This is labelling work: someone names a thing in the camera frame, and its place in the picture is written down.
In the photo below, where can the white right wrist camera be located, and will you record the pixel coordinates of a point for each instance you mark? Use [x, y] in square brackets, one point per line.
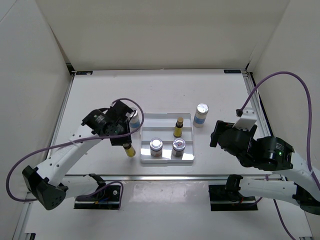
[247, 119]

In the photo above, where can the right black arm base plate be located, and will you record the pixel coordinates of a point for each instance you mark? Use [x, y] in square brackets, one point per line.
[223, 201]

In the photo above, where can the blue-label salt shaker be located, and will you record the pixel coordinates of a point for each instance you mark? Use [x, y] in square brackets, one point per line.
[200, 115]
[134, 121]

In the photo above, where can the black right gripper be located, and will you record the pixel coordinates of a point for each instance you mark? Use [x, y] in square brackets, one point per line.
[219, 126]

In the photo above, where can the silver-lid spice jar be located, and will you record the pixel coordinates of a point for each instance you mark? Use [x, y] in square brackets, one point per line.
[156, 147]

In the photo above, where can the red-logo-lid spice jar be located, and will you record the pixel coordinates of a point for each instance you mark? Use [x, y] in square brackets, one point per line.
[178, 147]

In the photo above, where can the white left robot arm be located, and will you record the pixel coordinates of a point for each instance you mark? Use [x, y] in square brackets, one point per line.
[48, 182]

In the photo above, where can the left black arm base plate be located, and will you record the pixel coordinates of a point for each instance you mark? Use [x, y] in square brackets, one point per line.
[109, 198]

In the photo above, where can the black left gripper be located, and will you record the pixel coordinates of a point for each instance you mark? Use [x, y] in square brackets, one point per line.
[125, 138]

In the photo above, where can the white divided plastic tray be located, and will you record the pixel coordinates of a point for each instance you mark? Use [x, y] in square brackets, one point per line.
[162, 125]

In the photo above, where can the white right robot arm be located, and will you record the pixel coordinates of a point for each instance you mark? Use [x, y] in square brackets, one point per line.
[271, 154]

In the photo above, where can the yellow-label small bottle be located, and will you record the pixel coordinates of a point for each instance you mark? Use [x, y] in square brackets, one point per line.
[129, 150]
[177, 133]

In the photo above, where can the aluminium table frame rail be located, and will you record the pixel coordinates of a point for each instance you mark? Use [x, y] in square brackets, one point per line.
[164, 177]

